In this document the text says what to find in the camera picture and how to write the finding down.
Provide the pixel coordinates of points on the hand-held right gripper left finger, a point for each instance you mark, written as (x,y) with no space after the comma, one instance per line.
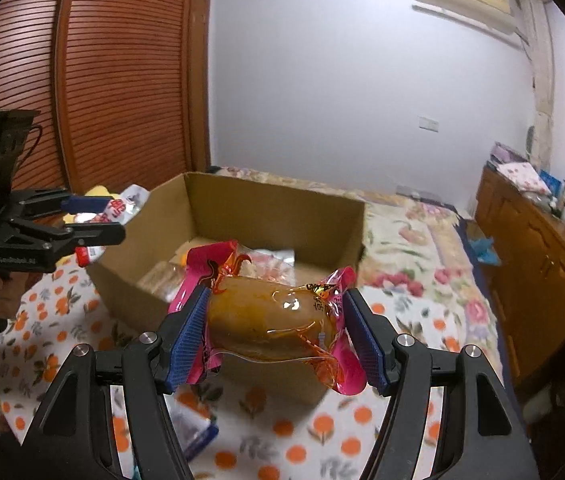
(190,330)

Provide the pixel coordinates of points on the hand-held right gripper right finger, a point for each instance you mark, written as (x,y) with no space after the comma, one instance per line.
(362,345)

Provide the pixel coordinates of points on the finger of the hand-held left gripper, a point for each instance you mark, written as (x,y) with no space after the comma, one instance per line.
(87,204)
(97,235)

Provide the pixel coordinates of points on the white red snack packet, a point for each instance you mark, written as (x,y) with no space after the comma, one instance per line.
(122,206)

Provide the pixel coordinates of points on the clear bread packet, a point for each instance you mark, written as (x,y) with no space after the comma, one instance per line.
(160,275)

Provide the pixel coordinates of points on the pink bread snack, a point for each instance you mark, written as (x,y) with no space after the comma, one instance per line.
(272,320)

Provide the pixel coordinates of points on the blue white snack packet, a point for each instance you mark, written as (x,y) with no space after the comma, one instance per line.
(195,430)

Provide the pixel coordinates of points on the brown cardboard box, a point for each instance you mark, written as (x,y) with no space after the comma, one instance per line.
(262,210)

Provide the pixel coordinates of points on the yellow plush toy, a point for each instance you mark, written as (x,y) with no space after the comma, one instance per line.
(100,191)

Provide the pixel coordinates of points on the floral blanket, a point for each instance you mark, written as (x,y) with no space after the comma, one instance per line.
(412,260)

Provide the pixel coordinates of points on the orange fruit print blanket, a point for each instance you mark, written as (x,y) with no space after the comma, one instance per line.
(312,435)

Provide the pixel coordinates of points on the louvered wooden wardrobe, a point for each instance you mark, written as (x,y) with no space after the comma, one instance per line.
(122,85)

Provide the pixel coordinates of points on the blue plastic bag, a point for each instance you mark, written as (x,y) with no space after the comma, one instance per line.
(485,250)

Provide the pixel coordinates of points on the wooden cabinet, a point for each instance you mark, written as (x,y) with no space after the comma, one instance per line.
(527,270)

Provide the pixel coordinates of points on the folded floral cloth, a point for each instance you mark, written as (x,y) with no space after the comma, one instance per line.
(525,177)

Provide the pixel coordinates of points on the pink storage bag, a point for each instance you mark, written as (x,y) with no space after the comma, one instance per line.
(505,154)

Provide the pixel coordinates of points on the blue box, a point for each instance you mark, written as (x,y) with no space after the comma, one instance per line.
(548,181)

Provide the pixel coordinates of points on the small white fan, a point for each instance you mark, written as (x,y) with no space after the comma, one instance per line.
(530,139)

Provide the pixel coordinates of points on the patterned curtain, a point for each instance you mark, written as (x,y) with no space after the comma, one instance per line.
(542,85)

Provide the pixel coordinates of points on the white wall switch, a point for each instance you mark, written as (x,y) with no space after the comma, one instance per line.
(428,123)

